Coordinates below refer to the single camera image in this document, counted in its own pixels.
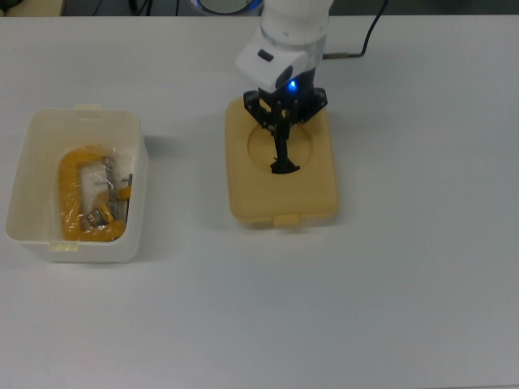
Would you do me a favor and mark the clear plastic bag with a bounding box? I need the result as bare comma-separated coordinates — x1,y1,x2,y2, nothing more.
58,143,139,245

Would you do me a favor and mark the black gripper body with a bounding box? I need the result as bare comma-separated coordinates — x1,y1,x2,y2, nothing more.
259,67,318,113

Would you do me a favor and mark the tan plastic case lid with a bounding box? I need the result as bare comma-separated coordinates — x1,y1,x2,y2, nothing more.
224,96,341,230

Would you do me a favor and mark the round white blue-rimmed fixture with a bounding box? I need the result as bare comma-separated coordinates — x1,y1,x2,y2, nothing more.
189,0,265,16

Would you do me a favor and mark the white plastic case box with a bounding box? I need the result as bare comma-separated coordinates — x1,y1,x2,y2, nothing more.
4,103,149,265

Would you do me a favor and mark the small yellow C-clamp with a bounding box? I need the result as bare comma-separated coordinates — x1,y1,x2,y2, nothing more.
83,184,134,229

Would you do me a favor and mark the large yellow C-clamp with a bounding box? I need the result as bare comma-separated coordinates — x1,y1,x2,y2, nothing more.
58,144,127,244

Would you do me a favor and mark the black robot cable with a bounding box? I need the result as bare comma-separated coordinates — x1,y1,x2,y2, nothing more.
323,0,390,62

